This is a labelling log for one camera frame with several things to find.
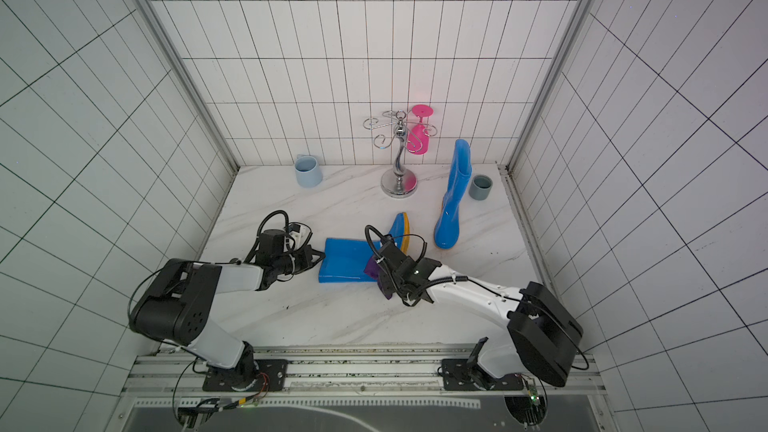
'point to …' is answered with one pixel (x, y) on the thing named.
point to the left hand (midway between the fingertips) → (323, 258)
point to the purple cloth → (372, 269)
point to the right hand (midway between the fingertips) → (389, 268)
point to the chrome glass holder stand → (399, 183)
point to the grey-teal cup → (480, 187)
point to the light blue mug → (308, 173)
